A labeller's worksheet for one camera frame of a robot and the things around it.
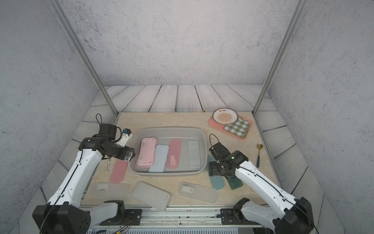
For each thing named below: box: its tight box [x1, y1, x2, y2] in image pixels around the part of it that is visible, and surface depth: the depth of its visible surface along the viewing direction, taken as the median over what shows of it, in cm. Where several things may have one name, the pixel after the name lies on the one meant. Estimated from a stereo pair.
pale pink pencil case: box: [136, 136, 158, 168], surface depth 95 cm
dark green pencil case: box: [224, 175, 244, 191], surface depth 84 cm
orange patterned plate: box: [212, 107, 239, 126], surface depth 120 cm
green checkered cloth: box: [224, 117, 251, 138], surface depth 111 cm
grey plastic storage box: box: [128, 127, 208, 176], surface depth 96 cm
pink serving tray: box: [207, 115, 253, 139], surface depth 113 cm
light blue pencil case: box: [148, 144, 170, 174], surface depth 95 cm
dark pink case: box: [110, 158, 129, 184], surface depth 90 cm
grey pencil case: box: [131, 181, 171, 212], surface depth 80 cm
